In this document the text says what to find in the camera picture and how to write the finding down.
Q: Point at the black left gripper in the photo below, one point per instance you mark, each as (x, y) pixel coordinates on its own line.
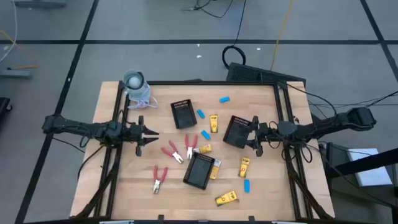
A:
(136, 135)

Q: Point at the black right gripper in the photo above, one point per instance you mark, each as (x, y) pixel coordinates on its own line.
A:
(263, 133)

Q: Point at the black slotted plastic basket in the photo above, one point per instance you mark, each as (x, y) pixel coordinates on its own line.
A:
(199, 172)
(236, 133)
(184, 116)

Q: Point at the yellow crayon box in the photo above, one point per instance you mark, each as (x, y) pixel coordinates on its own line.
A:
(215, 172)
(226, 198)
(205, 149)
(213, 124)
(244, 168)

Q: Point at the blue eraser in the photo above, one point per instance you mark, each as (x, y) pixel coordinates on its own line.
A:
(205, 134)
(201, 114)
(247, 186)
(224, 99)

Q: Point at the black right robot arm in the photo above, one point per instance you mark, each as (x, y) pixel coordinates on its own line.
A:
(326, 126)

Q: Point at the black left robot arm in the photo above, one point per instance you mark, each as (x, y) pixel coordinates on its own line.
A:
(77, 127)

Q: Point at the pale cylindrical container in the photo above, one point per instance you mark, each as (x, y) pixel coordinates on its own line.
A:
(143, 92)

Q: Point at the white ball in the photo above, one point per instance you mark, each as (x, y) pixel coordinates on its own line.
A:
(134, 81)

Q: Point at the black perforated panel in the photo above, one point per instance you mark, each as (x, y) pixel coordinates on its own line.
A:
(248, 73)

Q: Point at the black stand beam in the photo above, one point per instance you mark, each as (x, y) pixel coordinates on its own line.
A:
(367, 162)

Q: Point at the white booklet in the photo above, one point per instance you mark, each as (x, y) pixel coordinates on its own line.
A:
(370, 174)

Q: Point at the grey desk foot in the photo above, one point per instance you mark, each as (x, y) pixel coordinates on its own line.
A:
(15, 73)
(40, 3)

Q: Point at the black floor object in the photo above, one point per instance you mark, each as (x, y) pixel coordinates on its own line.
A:
(3, 105)

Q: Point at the black aluminium table frame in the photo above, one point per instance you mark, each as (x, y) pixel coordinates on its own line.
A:
(217, 83)

